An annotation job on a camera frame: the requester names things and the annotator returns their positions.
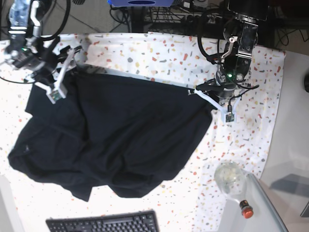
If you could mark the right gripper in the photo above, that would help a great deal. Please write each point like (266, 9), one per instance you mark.
(32, 55)

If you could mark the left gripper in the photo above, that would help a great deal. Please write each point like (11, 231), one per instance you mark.
(224, 87)

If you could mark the black t-shirt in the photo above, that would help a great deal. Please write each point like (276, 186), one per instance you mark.
(125, 133)

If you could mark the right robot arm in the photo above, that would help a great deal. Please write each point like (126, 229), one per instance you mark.
(26, 16)

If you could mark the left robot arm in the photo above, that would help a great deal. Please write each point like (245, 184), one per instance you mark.
(240, 32)

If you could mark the clear glass bottle red cap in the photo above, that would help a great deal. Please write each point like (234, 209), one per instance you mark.
(232, 183)

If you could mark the blue box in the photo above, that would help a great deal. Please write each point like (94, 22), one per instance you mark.
(140, 3)

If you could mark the terrazzo pattern table cloth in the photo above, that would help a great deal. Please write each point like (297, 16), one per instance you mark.
(192, 201)

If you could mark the black keyboard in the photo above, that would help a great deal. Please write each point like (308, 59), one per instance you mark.
(144, 221)

